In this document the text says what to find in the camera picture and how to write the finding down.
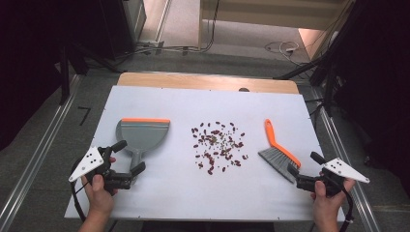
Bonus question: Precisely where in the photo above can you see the white floor cable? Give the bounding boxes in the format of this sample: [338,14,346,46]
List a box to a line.
[264,40,302,59]

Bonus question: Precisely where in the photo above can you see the hand-held gripper black cable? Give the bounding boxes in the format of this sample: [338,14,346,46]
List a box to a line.
[70,180,89,224]
[337,183,356,232]

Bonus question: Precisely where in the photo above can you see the bundle of grey floor cables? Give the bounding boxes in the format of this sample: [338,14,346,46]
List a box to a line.
[127,0,221,57]

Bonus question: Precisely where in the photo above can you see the aluminium floor rail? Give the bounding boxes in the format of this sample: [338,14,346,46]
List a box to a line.
[0,74,83,232]
[307,86,383,232]

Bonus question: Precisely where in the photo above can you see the scattered red beans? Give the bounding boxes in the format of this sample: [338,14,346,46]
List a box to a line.
[190,121,249,176]

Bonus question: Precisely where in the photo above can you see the white table sheet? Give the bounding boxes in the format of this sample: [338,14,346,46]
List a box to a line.
[64,85,346,223]

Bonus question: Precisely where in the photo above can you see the left hand-held gripper black cable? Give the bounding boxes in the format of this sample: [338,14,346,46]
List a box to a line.
[70,180,89,224]

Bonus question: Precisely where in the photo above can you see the grey dustpan with orange edge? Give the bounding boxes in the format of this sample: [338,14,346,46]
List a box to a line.
[115,117,171,172]

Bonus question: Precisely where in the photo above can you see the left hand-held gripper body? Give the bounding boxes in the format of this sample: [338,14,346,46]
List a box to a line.
[68,146,133,196]

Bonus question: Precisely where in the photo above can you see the orange brush with grey bristles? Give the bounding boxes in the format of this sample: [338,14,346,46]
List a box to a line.
[257,118,303,185]

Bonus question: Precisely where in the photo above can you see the light wooden furniture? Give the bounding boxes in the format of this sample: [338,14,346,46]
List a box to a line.
[197,0,356,62]

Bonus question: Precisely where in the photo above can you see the black curtain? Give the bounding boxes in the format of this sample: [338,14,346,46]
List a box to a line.
[0,0,136,153]
[317,0,410,188]

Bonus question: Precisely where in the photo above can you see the right hand-held gripper black cable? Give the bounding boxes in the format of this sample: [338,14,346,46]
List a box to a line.
[337,183,356,232]

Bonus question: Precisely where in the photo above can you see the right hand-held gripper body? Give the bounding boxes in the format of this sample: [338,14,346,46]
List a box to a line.
[295,157,370,197]

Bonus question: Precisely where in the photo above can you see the wooden table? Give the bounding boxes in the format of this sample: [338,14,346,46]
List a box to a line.
[117,72,301,95]

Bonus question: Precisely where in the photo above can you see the black metal stand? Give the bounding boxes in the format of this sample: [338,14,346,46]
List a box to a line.
[58,42,124,106]

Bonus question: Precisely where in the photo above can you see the person's left hand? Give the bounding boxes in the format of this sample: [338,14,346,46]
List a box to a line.
[81,173,119,215]

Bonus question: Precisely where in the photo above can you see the person's right hand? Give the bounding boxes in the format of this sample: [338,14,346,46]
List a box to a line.
[310,178,356,220]

